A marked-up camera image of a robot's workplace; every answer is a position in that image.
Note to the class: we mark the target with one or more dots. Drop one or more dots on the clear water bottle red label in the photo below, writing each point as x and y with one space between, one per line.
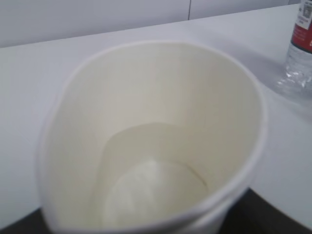
297 78

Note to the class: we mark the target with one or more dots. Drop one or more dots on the white paper cup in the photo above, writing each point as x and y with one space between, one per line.
153 137

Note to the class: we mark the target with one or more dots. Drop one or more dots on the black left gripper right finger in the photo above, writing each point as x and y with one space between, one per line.
253 215

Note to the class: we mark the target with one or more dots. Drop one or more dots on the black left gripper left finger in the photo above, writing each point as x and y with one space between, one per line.
33 223

